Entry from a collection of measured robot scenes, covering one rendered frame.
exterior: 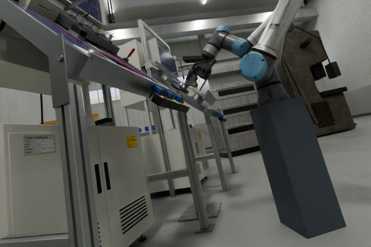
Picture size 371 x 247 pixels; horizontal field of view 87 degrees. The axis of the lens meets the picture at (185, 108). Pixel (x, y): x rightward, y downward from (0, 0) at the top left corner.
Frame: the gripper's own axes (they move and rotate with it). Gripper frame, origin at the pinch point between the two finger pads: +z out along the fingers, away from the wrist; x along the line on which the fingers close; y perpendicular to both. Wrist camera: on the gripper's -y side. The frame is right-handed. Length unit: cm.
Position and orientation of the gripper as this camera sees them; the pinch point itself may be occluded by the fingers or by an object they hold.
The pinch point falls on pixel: (184, 86)
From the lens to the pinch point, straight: 104.3
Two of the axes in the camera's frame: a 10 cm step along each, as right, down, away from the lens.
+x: 3.4, 1.0, 9.4
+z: -5.2, 8.5, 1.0
